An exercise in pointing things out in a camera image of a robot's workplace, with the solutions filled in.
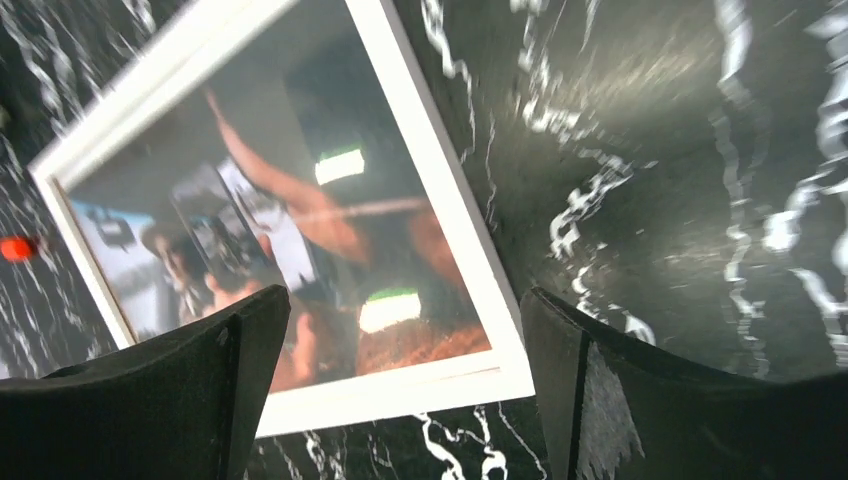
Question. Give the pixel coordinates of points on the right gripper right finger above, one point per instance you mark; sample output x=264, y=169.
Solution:
x=615, y=407

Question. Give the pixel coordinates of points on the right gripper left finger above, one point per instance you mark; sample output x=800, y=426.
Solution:
x=182, y=405

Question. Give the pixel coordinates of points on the white wooden picture frame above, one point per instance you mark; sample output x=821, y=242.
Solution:
x=202, y=36

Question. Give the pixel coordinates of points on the black orange marker pen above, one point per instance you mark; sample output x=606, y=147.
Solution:
x=17, y=249

